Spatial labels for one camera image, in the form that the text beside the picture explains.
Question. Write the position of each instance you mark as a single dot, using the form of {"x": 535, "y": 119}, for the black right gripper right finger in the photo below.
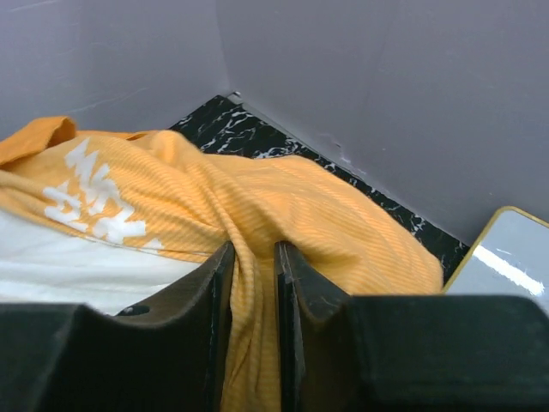
{"x": 343, "y": 352}

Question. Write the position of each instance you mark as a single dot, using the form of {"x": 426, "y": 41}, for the white pillow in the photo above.
{"x": 39, "y": 264}

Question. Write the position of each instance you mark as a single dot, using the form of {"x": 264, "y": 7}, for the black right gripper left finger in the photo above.
{"x": 164, "y": 353}

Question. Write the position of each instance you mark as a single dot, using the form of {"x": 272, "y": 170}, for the orange pillowcase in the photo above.
{"x": 156, "y": 192}

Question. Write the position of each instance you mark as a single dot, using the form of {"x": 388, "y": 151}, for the small whiteboard with gold frame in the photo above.
{"x": 510, "y": 257}

